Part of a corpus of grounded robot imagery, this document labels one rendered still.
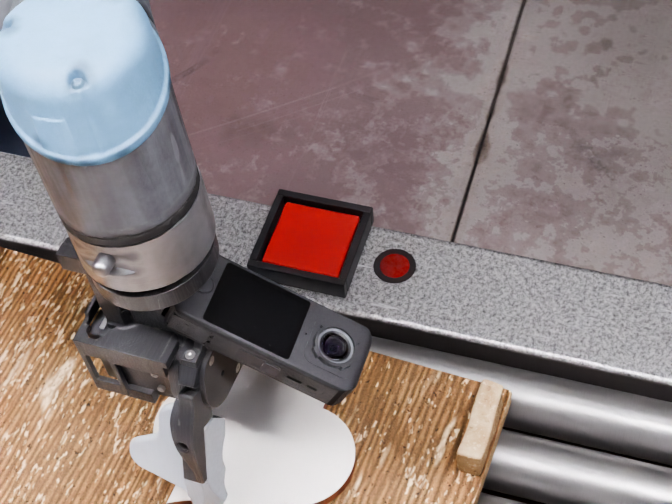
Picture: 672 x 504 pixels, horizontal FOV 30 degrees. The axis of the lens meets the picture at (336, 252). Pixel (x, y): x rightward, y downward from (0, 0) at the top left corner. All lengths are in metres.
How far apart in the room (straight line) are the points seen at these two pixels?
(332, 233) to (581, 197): 1.27
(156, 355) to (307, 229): 0.26
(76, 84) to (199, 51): 1.91
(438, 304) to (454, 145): 1.34
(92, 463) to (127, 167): 0.32
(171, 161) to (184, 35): 1.90
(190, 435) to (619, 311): 0.34
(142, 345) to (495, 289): 0.31
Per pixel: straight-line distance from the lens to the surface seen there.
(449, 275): 0.93
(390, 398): 0.85
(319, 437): 0.83
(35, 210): 1.02
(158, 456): 0.79
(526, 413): 0.88
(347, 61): 2.40
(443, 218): 2.14
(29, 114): 0.57
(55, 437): 0.87
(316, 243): 0.94
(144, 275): 0.65
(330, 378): 0.70
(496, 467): 0.85
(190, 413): 0.73
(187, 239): 0.64
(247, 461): 0.83
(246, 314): 0.70
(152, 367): 0.72
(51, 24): 0.58
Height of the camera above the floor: 1.67
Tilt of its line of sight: 53 degrees down
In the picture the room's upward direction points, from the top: 6 degrees counter-clockwise
